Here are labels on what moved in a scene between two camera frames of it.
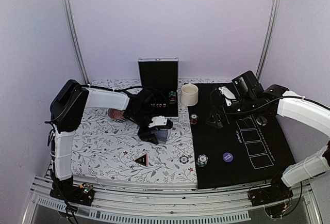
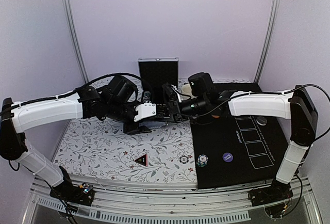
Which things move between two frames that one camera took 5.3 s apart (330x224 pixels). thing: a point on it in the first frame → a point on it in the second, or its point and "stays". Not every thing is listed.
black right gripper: x=218 y=124 → x=174 y=110
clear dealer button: x=261 y=120 stays
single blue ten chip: x=184 y=159 stays
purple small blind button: x=227 y=157 stays
